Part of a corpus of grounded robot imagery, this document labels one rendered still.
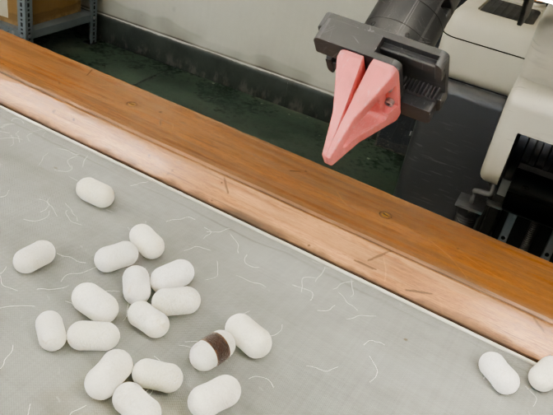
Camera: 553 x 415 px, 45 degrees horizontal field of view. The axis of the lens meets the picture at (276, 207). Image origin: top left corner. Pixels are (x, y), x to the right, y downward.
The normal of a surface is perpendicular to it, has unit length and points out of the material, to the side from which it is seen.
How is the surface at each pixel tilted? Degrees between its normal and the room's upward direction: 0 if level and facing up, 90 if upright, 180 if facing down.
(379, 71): 62
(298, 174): 0
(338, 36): 41
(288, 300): 0
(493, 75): 90
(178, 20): 88
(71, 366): 0
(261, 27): 90
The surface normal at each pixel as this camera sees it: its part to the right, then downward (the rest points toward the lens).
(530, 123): -0.46, 0.53
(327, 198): 0.17, -0.83
